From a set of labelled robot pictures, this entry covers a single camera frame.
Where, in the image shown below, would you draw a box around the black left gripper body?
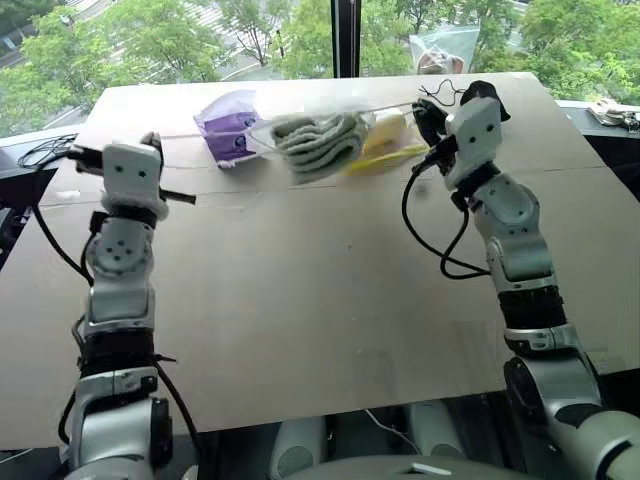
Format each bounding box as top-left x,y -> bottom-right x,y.
138,131 -> 164,156

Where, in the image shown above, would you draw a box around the grey robot torso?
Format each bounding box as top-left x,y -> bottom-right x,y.
294,453 -> 506,480

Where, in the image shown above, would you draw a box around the purple plastic package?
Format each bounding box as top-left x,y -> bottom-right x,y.
193,89 -> 266,170

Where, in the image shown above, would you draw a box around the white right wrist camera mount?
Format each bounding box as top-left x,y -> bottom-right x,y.
443,95 -> 504,190

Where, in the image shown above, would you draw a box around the clear plastic bag with items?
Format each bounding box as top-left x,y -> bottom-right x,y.
408,27 -> 481,76

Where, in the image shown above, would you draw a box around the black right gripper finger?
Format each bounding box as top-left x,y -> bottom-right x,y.
417,118 -> 451,150
412,98 -> 448,126

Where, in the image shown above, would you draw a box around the dark side counter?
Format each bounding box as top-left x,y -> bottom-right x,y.
554,99 -> 640,374

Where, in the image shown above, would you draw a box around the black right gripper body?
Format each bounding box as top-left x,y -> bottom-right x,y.
423,79 -> 511,170

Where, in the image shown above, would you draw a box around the dark window frame post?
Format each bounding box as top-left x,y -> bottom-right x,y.
331,0 -> 362,80

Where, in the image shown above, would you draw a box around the yellow green packet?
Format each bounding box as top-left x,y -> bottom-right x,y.
347,142 -> 431,176

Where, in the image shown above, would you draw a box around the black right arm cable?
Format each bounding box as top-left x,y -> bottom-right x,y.
402,149 -> 494,281

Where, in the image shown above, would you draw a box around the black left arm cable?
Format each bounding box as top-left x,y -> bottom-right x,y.
29,199 -> 101,291
152,352 -> 206,480

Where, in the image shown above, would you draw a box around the pale yellow cloth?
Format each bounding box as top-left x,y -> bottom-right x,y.
367,109 -> 409,151

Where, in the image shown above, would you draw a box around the clear plastic drawstring bag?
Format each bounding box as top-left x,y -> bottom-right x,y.
248,78 -> 469,176

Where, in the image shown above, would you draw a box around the pink cloth and keys pile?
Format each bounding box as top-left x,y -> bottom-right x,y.
587,97 -> 640,132

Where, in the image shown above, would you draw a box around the thin black strap end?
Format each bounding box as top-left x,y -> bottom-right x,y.
158,187 -> 198,206

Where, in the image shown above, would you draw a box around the grey rounded robot leg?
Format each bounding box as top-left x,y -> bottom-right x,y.
407,399 -> 466,459
273,415 -> 329,479

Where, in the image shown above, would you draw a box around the black tangled desk cables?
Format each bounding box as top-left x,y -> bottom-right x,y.
18,133 -> 77,169

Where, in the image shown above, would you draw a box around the green towel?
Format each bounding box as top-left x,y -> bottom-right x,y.
272,112 -> 372,187

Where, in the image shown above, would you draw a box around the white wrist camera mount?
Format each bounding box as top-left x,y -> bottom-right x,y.
99,143 -> 169,220
443,95 -> 504,190

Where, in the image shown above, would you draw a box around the thin white cable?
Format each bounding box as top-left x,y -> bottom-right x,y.
363,408 -> 419,455

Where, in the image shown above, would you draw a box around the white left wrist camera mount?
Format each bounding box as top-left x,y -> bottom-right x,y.
99,143 -> 169,220

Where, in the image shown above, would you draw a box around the black side desk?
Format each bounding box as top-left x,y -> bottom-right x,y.
0,132 -> 81,274

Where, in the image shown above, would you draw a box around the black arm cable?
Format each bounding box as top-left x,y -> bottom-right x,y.
29,199 -> 101,291
152,352 -> 206,480
402,149 -> 494,281

